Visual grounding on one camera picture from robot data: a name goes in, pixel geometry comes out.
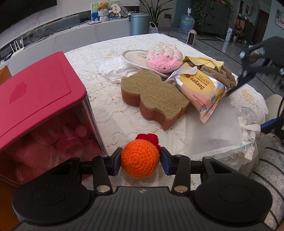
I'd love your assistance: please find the orange crochet ball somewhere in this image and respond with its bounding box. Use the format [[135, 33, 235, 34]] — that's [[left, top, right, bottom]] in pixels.
[[121, 133, 161, 179]]

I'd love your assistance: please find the brown bear-shaped sponge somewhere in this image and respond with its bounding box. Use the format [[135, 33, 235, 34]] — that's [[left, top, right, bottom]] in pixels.
[[120, 70, 190, 130]]

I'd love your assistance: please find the yellow cleaning cloth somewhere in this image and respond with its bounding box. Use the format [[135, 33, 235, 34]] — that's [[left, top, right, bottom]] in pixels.
[[183, 56, 224, 71]]

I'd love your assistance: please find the Deeyeo wipes packet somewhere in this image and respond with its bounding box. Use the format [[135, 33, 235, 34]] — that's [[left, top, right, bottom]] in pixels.
[[166, 63, 229, 124]]

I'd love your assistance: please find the pink white crochet toy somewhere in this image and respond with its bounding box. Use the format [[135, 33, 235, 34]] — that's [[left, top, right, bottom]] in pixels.
[[146, 47, 183, 74]]

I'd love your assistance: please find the clear plastic mesh bag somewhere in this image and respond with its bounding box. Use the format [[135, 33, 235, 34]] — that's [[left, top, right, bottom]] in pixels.
[[184, 99, 260, 176]]

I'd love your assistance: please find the white lace tablecloth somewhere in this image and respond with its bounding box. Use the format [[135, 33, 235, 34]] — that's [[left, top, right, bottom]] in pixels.
[[64, 33, 269, 187]]

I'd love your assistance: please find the red lidded plastic container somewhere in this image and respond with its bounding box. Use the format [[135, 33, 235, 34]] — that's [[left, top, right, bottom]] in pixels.
[[1, 52, 107, 187]]

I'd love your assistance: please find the pink space heater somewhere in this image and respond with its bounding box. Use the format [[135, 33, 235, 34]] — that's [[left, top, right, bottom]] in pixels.
[[187, 29, 196, 46]]

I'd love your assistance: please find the blue water jug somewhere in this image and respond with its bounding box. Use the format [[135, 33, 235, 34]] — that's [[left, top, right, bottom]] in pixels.
[[179, 8, 195, 34]]

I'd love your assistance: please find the white folded cloth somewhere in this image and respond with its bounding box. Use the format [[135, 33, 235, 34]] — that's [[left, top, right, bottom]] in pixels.
[[98, 57, 138, 83]]

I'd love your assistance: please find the woven pastel basket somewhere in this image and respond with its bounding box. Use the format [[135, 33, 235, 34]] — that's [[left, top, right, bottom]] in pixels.
[[149, 22, 159, 34]]

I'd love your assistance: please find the potted green plant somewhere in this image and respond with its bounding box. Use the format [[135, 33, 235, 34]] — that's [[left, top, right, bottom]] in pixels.
[[139, 0, 173, 23]]

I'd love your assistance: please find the orange cardboard box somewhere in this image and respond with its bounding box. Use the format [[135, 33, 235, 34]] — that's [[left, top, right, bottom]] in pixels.
[[0, 65, 12, 85]]

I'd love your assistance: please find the blue metal trash bin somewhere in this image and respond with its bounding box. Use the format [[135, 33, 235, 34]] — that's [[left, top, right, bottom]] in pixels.
[[129, 12, 150, 36]]

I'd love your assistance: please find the white wifi router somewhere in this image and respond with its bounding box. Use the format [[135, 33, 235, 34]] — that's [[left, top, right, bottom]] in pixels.
[[9, 37, 24, 57]]

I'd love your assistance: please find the teddy bear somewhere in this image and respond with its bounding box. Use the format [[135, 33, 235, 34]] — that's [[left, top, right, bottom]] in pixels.
[[97, 1, 109, 11]]

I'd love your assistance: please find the green picture board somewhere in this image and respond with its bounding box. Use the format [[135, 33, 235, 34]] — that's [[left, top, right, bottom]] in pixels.
[[91, 1, 121, 22]]

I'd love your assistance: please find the black wall television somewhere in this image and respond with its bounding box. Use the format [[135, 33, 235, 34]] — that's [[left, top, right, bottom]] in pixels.
[[0, 0, 57, 33]]

